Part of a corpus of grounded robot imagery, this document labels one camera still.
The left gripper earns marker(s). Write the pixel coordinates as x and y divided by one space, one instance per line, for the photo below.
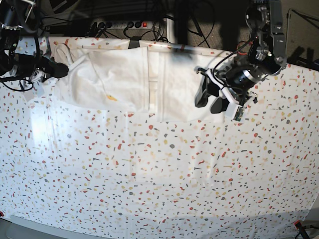
227 97

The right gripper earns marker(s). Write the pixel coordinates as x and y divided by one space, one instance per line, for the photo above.
31 72

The white printed T-shirt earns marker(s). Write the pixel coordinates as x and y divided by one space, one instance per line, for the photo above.
135 80

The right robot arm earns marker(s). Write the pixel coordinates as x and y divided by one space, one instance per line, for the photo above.
17 16

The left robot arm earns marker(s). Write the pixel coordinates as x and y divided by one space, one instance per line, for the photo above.
264 53

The white power strip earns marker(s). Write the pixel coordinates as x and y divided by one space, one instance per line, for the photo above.
124 24

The black table clamp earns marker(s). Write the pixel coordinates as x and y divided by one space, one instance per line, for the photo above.
134 42

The terrazzo pattern tablecloth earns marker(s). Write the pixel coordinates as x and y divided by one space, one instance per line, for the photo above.
126 175

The red clamp at corner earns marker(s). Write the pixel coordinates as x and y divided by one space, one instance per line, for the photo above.
298 225

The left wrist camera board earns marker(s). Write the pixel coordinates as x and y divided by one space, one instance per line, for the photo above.
239 114

